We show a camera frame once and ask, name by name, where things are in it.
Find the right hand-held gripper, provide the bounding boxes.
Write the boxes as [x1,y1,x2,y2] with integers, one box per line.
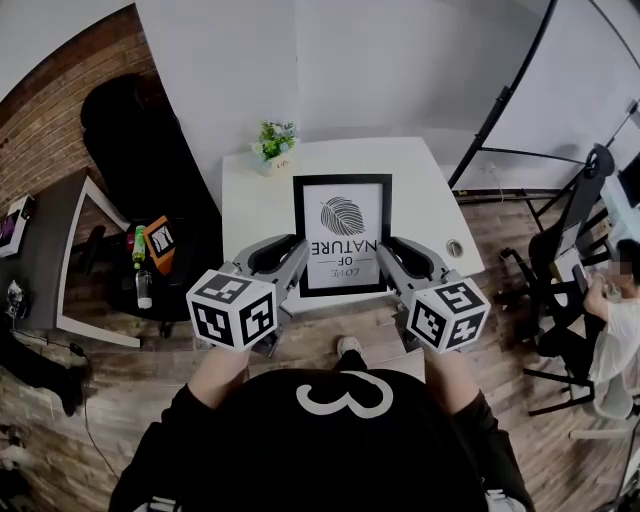
[375,236,492,355]

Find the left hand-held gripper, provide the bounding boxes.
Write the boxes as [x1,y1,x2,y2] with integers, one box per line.
[185,232,312,359]

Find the black framed leaf print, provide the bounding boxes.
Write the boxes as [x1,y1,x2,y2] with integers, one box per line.
[292,173,394,299]

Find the person's left forearm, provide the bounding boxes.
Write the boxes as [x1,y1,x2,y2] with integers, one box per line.
[187,344,251,411]

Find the person's right forearm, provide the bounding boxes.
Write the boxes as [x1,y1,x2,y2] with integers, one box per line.
[424,347,484,416]

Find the white desk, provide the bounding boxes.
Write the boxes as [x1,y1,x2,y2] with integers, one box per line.
[221,137,485,321]

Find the potted plant in white pot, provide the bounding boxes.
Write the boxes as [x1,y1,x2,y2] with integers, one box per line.
[249,119,299,177]

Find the clear bottle with white cap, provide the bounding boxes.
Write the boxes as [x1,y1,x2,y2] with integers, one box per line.
[134,268,154,310]

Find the green drink bottle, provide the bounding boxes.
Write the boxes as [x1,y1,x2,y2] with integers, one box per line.
[131,224,148,270]

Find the black mesh office chair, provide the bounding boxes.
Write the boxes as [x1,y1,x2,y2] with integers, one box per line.
[499,142,616,346]

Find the black armchair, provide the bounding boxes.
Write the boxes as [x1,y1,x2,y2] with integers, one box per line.
[79,74,224,339]

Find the person's black printed shirt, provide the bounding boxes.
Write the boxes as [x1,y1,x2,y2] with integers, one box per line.
[108,368,536,512]

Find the dark table with white legs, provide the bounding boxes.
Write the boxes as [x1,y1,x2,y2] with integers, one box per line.
[19,167,142,349]

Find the black computer monitor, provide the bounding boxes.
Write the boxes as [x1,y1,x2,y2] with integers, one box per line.
[617,154,640,209]

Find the white plastic chair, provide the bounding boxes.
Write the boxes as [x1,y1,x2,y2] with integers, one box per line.
[569,369,640,441]

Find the white box with purple print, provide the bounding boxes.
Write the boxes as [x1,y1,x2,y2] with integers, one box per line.
[0,194,36,259]

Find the orange block with printed marker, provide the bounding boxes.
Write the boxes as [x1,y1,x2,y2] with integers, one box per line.
[143,214,179,275]

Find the grey harness strap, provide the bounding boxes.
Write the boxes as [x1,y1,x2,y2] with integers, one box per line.
[144,494,184,512]
[482,489,516,512]

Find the black floor cable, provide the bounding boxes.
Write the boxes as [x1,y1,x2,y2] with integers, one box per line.
[74,349,121,481]

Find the small black gadget with cables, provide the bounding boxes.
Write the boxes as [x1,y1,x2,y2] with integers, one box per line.
[5,279,27,321]

